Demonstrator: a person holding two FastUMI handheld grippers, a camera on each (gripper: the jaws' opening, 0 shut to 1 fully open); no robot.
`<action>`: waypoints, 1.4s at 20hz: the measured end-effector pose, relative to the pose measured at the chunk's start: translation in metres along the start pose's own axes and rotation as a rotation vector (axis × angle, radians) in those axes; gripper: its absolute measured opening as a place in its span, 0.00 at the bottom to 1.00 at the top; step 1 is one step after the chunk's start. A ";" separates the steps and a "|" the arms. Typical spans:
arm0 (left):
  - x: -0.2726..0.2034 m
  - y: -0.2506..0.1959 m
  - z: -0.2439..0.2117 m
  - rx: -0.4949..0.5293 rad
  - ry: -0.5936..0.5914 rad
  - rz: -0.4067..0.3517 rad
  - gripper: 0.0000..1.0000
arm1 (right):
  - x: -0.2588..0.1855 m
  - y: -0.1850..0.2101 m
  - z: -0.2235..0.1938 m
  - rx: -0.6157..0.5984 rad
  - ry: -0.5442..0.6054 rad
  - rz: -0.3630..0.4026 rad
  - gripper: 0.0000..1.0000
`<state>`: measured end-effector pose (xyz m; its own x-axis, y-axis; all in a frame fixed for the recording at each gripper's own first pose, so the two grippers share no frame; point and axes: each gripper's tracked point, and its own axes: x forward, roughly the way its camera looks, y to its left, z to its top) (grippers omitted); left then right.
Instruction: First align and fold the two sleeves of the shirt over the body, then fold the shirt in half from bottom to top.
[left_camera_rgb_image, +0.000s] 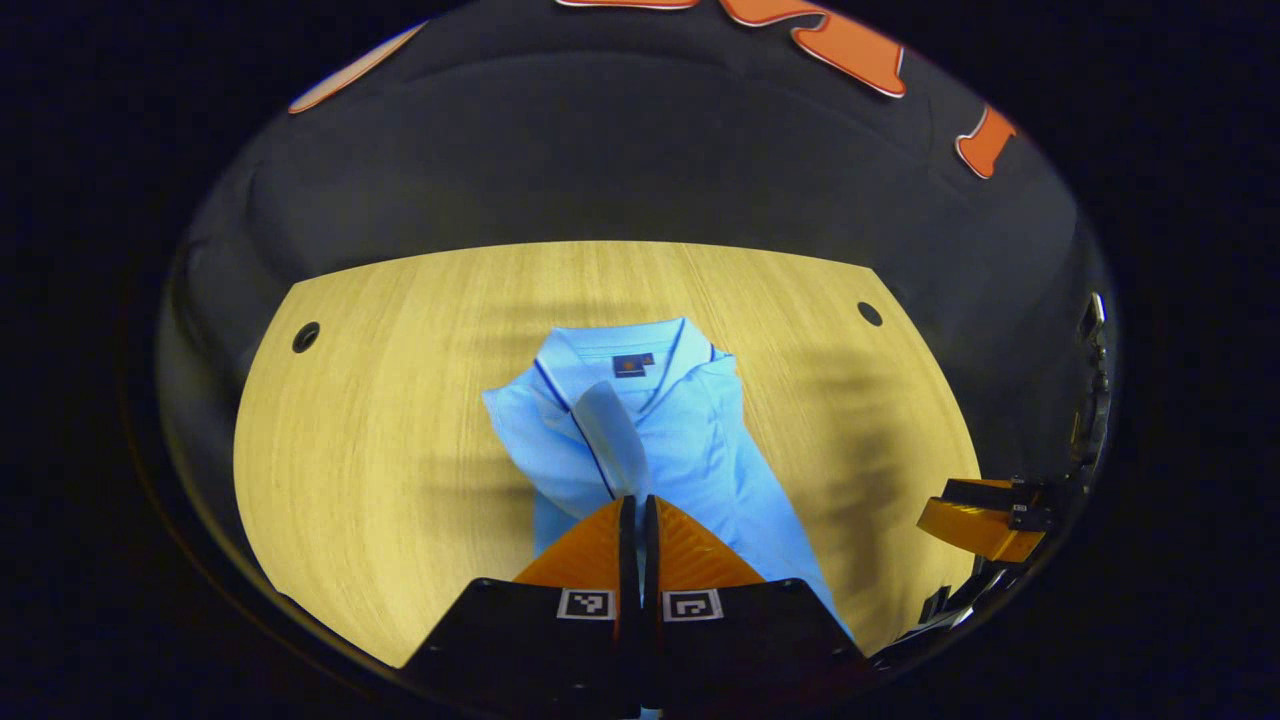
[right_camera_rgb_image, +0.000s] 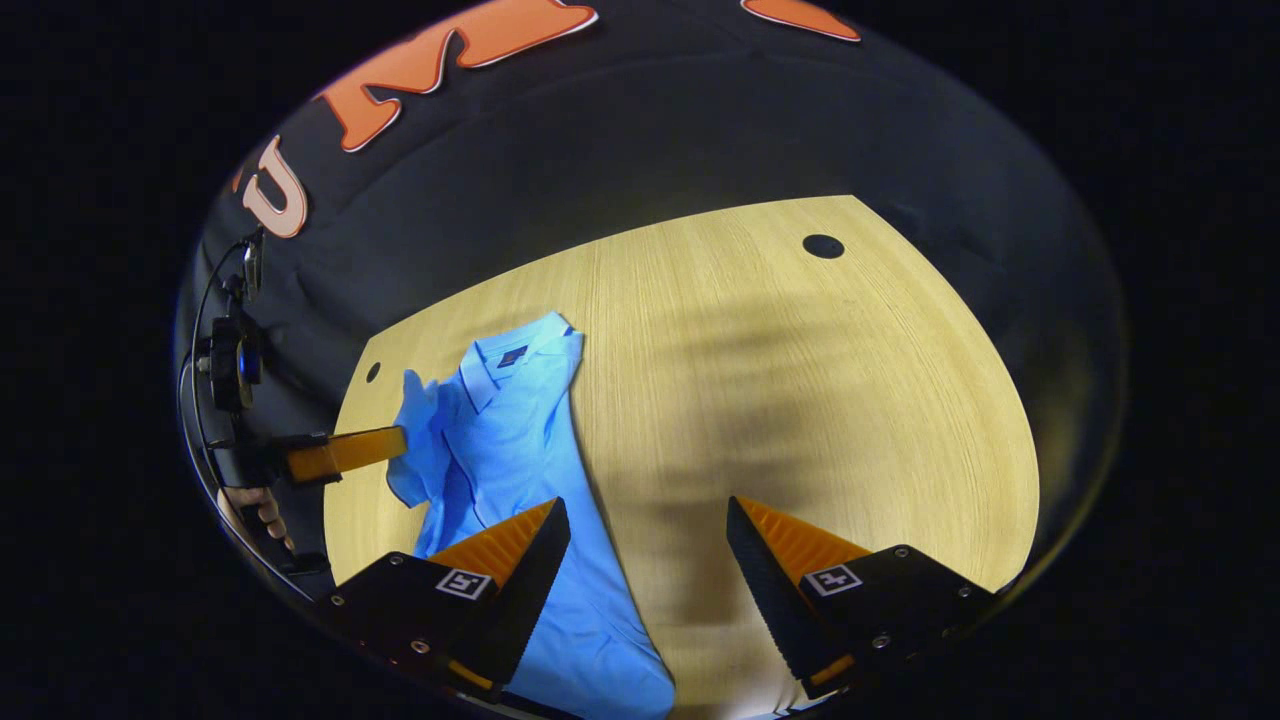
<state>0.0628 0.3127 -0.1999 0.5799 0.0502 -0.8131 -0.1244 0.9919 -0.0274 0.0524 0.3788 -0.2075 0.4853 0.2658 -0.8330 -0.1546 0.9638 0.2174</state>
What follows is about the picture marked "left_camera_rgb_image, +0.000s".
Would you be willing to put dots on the light blue T-shirt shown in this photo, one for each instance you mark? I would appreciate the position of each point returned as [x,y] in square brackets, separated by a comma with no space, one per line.
[690,450]

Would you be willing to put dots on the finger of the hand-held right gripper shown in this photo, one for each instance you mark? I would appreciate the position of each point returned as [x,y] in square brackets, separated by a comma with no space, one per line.
[980,525]

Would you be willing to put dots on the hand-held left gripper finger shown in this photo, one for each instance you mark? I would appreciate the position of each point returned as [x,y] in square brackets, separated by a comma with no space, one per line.
[628,560]
[650,560]

